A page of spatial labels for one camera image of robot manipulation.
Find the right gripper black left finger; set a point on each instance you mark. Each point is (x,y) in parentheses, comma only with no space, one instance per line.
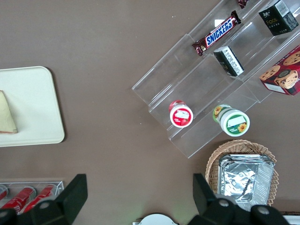
(58,211)

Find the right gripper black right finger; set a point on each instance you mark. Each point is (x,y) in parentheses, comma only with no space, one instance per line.
(222,213)

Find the triangular sandwich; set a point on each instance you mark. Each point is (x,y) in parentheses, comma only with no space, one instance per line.
(5,114)

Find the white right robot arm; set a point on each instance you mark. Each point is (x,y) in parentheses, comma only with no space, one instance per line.
(154,220)

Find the aluminium foil tray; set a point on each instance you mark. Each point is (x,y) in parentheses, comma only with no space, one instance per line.
(246,180)

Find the light wicker basket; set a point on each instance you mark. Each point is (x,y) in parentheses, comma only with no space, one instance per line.
(212,164)

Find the cream plastic serving tray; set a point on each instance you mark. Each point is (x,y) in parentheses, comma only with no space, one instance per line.
(30,105)

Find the clear acrylic bottle rack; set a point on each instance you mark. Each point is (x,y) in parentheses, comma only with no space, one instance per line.
(57,185)

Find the white plastic snack bin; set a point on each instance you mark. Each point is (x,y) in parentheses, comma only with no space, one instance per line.
(294,221)

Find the green lid yogurt cup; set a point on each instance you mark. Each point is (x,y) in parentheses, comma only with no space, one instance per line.
(235,123)

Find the red lid yogurt cup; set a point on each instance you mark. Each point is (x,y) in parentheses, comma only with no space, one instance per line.
(181,116)

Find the clear acrylic stepped shelf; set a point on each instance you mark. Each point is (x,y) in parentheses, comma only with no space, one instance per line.
(187,77)

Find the small black carton box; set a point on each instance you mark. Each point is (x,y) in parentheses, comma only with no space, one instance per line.
(277,20)
(229,62)

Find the red chocolate cookie box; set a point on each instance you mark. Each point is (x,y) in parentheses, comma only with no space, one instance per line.
(284,75)

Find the Snickers chocolate bar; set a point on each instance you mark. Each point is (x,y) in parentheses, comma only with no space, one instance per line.
(219,34)
(243,3)

